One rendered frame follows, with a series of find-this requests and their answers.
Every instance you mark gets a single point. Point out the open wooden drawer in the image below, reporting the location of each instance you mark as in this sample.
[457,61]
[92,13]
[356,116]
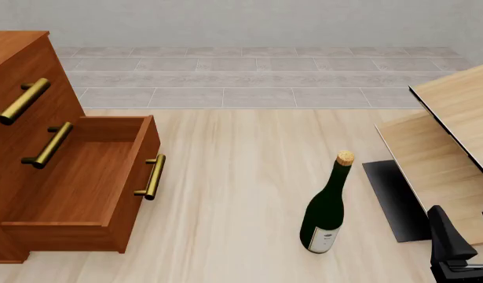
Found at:
[80,188]

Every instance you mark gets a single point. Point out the pale wooden rack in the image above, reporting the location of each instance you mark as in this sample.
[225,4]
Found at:
[441,165]

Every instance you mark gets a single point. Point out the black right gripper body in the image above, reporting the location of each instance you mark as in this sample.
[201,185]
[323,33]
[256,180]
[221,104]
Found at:
[461,274]

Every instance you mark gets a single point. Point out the dark green wine bottle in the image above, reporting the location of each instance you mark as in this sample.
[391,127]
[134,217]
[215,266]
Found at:
[323,209]

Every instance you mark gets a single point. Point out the wooden drawer closed front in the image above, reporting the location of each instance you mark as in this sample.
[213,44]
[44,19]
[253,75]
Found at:
[9,177]

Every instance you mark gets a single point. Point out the wooden drawer with scuffed front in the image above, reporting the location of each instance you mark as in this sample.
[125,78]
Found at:
[42,63]

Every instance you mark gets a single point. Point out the wooden cabinet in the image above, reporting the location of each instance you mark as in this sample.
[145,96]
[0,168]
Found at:
[13,44]

